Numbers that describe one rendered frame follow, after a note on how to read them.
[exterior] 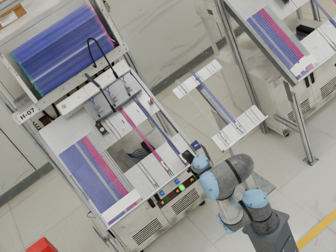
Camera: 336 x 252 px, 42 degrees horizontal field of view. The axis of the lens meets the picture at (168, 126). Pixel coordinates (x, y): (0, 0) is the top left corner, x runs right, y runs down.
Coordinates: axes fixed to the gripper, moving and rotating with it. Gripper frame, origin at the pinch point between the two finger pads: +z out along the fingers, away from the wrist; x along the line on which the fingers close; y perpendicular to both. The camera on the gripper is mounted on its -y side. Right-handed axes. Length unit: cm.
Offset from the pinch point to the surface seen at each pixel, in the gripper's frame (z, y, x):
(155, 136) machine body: 47, -37, 2
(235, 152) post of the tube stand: 31.7, 6.6, 35.8
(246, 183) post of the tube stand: 55, 28, 34
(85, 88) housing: -6, -75, -21
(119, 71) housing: -6, -72, 1
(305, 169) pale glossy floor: 55, 46, 74
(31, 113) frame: -11, -79, -54
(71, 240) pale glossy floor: 117, -22, -93
